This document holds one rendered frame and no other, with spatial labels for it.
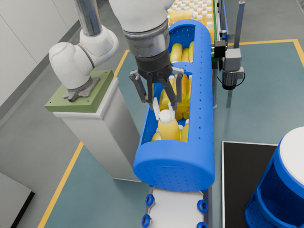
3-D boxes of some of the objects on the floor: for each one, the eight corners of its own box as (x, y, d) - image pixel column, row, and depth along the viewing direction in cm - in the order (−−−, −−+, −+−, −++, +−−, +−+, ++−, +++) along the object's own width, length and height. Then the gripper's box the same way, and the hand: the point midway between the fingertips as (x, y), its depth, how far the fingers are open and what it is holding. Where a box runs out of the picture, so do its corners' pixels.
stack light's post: (226, 107, 221) (239, 3, 139) (226, 105, 223) (238, 1, 142) (230, 107, 220) (245, 2, 138) (230, 105, 222) (244, 0, 141)
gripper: (109, 60, 42) (137, 126, 60) (188, 54, 38) (193, 127, 56) (118, 41, 47) (141, 107, 65) (190, 34, 43) (194, 107, 60)
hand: (164, 109), depth 58 cm, fingers closed on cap, 4 cm apart
